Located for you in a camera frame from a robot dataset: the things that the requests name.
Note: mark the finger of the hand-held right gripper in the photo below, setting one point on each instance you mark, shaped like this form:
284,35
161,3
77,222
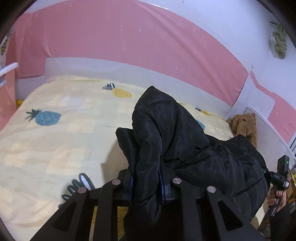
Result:
267,176

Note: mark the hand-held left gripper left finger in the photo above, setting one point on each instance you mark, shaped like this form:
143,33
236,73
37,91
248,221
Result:
111,199

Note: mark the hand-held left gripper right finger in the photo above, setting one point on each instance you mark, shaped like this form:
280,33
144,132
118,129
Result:
165,192

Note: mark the black hooded jacket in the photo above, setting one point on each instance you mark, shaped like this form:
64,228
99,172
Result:
185,139

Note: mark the person's right forearm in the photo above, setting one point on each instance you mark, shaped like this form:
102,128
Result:
281,224

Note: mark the person's right hand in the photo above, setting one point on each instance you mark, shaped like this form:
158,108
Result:
281,199

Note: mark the white leaning board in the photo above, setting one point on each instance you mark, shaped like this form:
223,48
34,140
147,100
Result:
272,129

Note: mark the brown teddy bear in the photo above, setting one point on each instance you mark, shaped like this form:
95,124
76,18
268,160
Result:
245,127

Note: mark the yellow pineapple print bed sheet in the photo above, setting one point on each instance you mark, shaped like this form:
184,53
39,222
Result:
57,139

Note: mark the green leaf wall sticker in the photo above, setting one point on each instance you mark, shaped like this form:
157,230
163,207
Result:
278,39

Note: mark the white rail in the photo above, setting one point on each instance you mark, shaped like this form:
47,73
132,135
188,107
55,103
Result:
8,68

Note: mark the pineapple wall sticker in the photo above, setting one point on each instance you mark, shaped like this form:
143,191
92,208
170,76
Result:
5,44

